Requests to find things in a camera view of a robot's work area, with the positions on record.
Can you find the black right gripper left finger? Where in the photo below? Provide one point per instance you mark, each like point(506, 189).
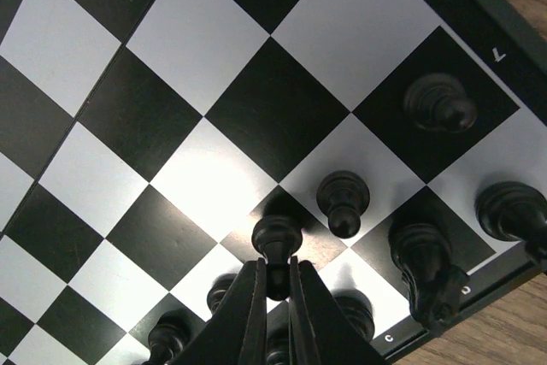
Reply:
point(237, 331)

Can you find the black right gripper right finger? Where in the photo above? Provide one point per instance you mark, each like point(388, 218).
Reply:
point(320, 332)

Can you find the black pawn being placed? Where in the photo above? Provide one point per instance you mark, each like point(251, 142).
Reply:
point(277, 238)

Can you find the black piece bottom board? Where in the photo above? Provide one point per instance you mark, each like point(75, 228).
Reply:
point(278, 348)

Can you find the black piece board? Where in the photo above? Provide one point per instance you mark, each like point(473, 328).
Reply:
point(218, 290)
point(358, 310)
point(278, 348)

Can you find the black piece right board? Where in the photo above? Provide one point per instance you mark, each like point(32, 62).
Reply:
point(358, 310)

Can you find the black piece middle board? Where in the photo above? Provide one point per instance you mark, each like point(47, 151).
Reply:
point(218, 290)

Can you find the black knight on board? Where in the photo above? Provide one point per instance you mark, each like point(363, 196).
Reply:
point(423, 254)

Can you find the black rook on board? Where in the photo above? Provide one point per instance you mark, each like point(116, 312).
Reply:
point(511, 211)

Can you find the black pawn white square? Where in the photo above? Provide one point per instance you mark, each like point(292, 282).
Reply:
point(343, 197)

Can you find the black white chessboard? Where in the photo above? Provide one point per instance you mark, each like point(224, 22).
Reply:
point(142, 140)

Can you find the black pawn corner square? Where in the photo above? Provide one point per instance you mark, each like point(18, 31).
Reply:
point(438, 102)

